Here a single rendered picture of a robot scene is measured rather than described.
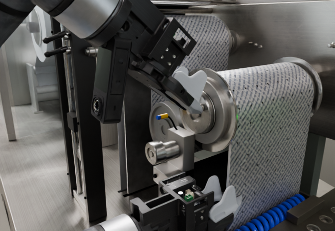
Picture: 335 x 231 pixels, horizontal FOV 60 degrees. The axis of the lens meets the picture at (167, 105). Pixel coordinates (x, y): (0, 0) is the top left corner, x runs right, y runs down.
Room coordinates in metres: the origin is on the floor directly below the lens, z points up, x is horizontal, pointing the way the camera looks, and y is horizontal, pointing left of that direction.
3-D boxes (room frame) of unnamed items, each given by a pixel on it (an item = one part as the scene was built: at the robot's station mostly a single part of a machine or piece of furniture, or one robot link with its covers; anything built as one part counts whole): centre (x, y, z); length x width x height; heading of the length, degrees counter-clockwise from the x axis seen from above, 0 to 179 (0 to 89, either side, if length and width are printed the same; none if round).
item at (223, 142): (0.48, -0.07, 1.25); 0.15 x 0.01 x 0.15; 35
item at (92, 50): (0.64, 0.15, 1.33); 0.06 x 0.03 x 0.03; 125
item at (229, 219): (0.38, -0.07, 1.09); 0.09 x 0.05 x 0.02; 124
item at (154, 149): (0.47, 0.02, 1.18); 0.04 x 0.02 x 0.04; 35
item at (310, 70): (0.63, -0.27, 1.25); 0.15 x 0.01 x 0.15; 35
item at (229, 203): (0.41, -0.10, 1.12); 0.09 x 0.03 x 0.06; 124
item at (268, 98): (0.66, -0.09, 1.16); 0.39 x 0.23 x 0.51; 35
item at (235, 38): (0.85, -0.16, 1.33); 0.07 x 0.07 x 0.07; 35
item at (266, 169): (0.50, -0.20, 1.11); 0.23 x 0.01 x 0.18; 125
